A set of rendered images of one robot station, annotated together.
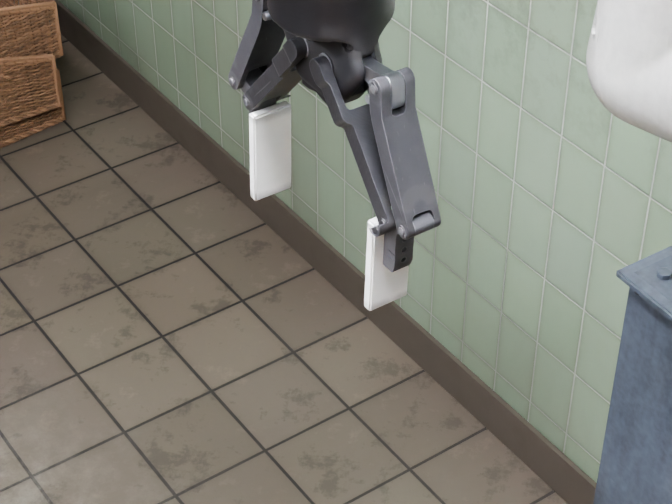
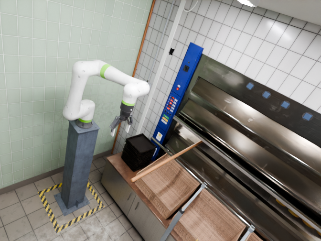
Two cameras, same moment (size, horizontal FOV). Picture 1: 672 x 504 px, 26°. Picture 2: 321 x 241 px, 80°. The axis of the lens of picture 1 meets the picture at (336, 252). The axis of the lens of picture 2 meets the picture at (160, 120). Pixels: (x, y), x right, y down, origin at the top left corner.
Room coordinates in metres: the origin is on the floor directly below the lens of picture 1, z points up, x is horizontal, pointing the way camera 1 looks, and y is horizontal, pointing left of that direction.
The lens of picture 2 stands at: (0.97, 1.17, 2.37)
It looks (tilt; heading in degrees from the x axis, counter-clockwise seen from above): 30 degrees down; 247
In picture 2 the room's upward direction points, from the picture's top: 22 degrees clockwise
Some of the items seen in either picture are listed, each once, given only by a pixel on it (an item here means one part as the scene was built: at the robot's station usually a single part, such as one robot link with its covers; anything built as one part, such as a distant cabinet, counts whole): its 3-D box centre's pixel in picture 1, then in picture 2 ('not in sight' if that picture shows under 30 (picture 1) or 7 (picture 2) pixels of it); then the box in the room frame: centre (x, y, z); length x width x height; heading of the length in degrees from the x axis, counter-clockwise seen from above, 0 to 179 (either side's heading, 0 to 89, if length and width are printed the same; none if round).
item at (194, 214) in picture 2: not in sight; (207, 224); (-0.29, 0.30, 0.72); 0.56 x 0.49 x 0.28; 126
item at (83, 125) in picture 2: not in sight; (81, 118); (1.05, -0.46, 1.23); 0.26 x 0.15 x 0.06; 123
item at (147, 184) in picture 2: not in sight; (166, 182); (0.04, -0.18, 0.72); 0.56 x 0.49 x 0.28; 124
